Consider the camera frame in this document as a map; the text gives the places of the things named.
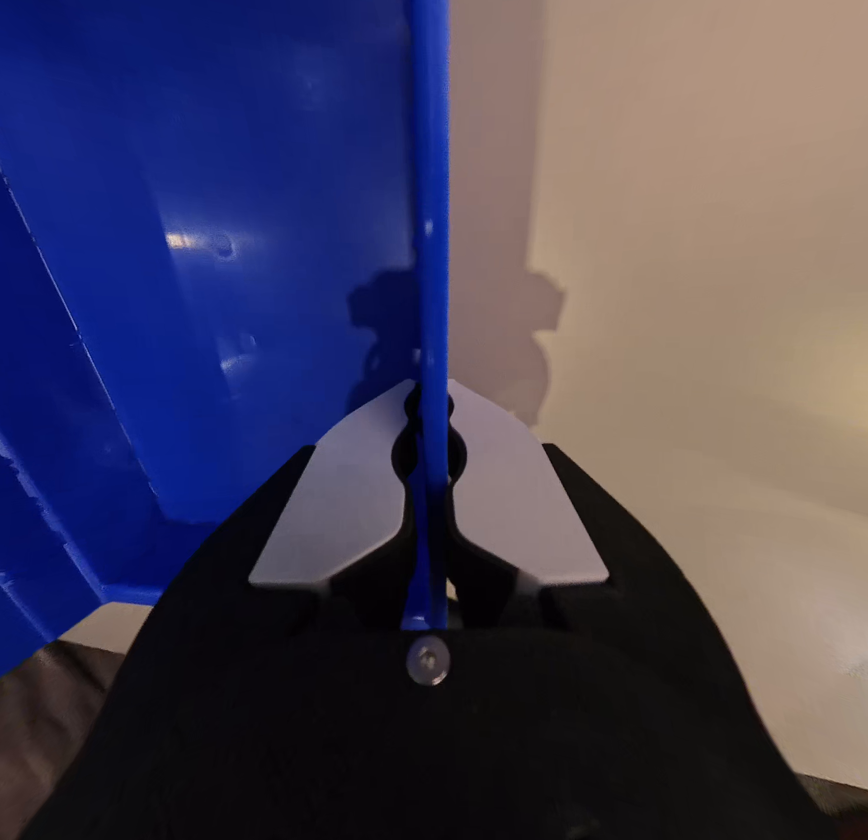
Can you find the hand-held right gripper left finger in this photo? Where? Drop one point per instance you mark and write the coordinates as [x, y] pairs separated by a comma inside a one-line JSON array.
[[332, 514]]

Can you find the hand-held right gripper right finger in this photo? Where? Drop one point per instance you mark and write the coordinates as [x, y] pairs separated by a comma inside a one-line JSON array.
[[522, 514]]

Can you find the blue plastic bin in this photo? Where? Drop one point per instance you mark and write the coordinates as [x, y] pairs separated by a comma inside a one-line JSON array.
[[203, 175]]

